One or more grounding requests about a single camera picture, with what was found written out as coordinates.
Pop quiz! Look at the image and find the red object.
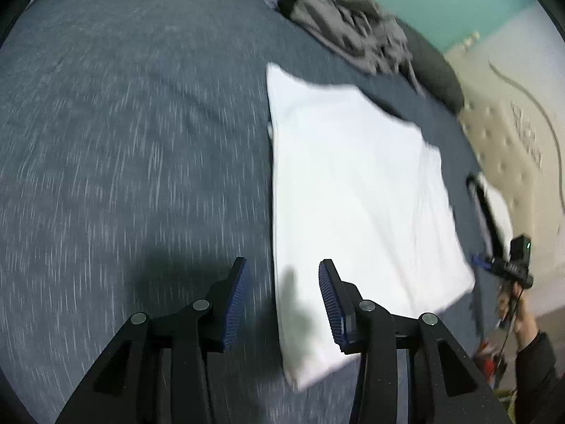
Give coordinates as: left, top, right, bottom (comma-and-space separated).
479, 340, 508, 383

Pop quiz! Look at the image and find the person's right forearm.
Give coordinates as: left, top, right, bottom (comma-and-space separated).
514, 331, 563, 424

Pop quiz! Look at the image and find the person's right hand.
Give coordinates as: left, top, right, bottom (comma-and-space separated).
496, 291, 539, 349

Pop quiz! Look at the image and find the crumpled grey garment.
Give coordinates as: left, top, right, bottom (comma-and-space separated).
289, 0, 413, 76

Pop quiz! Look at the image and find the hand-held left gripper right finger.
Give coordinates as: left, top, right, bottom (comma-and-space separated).
319, 260, 510, 424

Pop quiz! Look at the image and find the dark grey duvet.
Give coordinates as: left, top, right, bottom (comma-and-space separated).
95, 0, 465, 113

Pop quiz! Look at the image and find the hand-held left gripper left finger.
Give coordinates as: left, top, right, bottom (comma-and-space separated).
55, 257, 249, 424

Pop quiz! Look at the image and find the white polo shirt black trim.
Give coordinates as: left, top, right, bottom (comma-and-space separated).
265, 63, 515, 393

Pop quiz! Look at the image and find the cream tufted headboard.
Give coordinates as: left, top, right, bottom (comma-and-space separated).
444, 9, 565, 319

